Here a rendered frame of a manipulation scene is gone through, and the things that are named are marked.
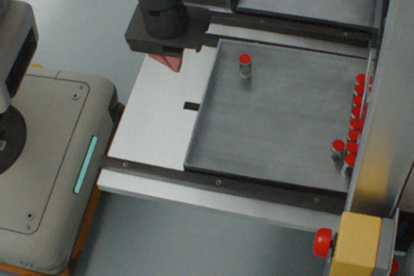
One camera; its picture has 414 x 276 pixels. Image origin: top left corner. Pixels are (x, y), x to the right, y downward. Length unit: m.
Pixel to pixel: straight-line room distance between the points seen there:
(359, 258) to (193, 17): 0.38
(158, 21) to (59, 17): 1.78
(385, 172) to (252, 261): 1.17
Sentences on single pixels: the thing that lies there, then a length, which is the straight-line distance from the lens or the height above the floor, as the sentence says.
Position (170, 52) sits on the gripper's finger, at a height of 1.15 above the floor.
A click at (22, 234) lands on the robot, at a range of 1.77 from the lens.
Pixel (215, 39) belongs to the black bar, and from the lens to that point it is 1.18.
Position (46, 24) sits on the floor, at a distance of 2.56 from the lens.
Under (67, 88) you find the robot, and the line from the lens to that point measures 1.97.
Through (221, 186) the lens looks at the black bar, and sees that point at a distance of 1.01.
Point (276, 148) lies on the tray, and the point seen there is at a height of 0.88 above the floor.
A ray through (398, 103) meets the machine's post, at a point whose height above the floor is 1.26.
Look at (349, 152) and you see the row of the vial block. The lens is 1.02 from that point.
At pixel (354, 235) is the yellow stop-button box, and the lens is 0.84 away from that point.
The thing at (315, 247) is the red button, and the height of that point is 1.01.
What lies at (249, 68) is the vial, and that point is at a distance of 1.12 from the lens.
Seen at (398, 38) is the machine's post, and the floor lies 1.36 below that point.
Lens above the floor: 1.80
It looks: 57 degrees down
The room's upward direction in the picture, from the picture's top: 9 degrees counter-clockwise
